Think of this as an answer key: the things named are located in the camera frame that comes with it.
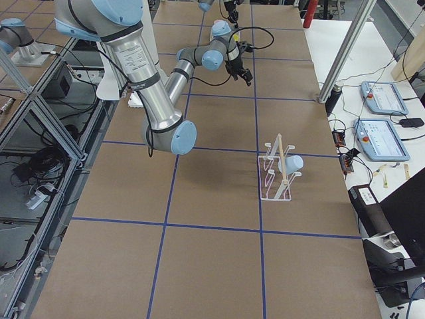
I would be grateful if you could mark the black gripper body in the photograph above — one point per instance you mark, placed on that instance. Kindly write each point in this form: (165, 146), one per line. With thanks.
(236, 60)
(231, 7)

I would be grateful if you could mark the cream plastic tray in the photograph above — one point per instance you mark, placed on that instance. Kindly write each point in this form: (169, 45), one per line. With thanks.
(213, 33)

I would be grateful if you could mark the white wire cup rack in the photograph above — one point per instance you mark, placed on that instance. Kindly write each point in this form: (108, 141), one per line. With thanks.
(274, 183)

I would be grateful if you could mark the aluminium frame post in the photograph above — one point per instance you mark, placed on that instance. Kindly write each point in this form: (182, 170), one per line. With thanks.
(346, 47)

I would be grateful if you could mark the black water bottle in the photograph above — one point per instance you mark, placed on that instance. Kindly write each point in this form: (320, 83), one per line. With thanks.
(333, 98)

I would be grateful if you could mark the blue teach pendant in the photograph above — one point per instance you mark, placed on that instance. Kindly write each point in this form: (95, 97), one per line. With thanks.
(383, 98)
(379, 140)

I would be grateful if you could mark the near blue teach pendant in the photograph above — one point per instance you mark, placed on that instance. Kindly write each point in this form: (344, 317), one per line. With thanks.
(379, 140)

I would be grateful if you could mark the red fire extinguisher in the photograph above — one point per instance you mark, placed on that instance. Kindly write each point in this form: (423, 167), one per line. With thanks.
(312, 6)

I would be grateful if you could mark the light blue plastic cup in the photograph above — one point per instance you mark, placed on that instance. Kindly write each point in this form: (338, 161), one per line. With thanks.
(293, 164)

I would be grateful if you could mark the far blue teach pendant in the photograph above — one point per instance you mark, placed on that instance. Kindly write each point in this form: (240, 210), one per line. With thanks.
(383, 98)

